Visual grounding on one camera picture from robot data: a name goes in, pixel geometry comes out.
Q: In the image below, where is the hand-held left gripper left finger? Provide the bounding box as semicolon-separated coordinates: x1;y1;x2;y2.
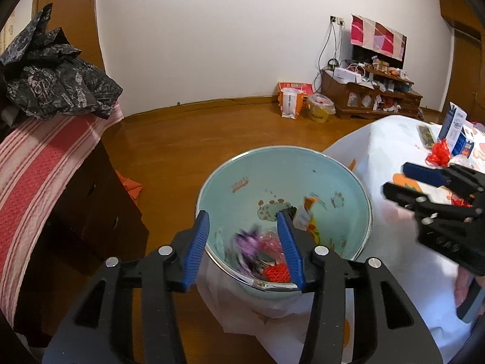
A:
42;210;211;364

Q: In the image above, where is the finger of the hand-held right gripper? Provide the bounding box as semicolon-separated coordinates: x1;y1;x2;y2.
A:
383;182;475;223
402;162;485;198

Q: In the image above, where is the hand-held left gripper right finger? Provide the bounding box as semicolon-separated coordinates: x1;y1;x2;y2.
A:
276;208;444;364

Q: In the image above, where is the grey wrapper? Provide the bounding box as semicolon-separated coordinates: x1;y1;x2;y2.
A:
237;252;275;275

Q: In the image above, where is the orange snack wrapper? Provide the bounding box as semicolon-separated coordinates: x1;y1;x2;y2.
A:
293;195;323;244

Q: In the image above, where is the purple foil wrapper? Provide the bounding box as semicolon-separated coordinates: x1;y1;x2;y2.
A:
227;229;266;274

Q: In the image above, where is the light blue trash bin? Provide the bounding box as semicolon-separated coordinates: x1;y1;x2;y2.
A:
195;146;374;292

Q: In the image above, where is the person's right hand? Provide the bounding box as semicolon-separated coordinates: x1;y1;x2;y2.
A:
454;265;485;308

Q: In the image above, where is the red plastic bag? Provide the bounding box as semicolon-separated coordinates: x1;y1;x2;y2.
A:
425;139;453;166

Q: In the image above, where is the flat grey packet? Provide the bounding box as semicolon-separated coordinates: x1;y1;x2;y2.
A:
418;125;436;148

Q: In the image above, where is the blue carton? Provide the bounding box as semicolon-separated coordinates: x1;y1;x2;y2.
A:
451;125;476;158

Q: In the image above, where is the tall white carton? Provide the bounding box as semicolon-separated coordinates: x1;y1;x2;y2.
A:
437;102;467;150

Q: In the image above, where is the pink heart blanket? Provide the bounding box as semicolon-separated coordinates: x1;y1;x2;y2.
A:
471;121;485;167

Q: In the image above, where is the orange cloth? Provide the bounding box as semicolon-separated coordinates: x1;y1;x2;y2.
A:
115;170;145;201

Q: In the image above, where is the wooden television cabinet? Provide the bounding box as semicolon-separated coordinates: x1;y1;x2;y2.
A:
320;66;424;120

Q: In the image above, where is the yellow bucket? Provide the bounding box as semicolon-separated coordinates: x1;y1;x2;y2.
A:
306;93;336;123

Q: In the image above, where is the brown wooden door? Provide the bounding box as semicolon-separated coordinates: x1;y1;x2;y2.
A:
32;0;105;69
437;0;485;122

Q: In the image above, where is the white box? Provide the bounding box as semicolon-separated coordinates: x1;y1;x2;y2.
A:
333;67;362;83

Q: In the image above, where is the black television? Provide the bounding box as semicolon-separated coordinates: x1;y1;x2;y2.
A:
352;43;404;69

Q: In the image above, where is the orange paper bag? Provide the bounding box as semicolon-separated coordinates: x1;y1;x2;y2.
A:
277;81;314;118

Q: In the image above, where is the pink patchwork cloth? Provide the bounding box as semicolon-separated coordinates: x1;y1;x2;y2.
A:
350;14;407;61

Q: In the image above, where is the red striped cloth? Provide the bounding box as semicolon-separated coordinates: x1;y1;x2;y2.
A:
0;100;124;312

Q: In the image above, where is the black printed plastic bag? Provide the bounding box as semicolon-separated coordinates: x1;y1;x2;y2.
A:
0;3;124;120

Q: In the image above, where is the white cable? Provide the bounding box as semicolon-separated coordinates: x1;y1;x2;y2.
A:
317;23;339;71

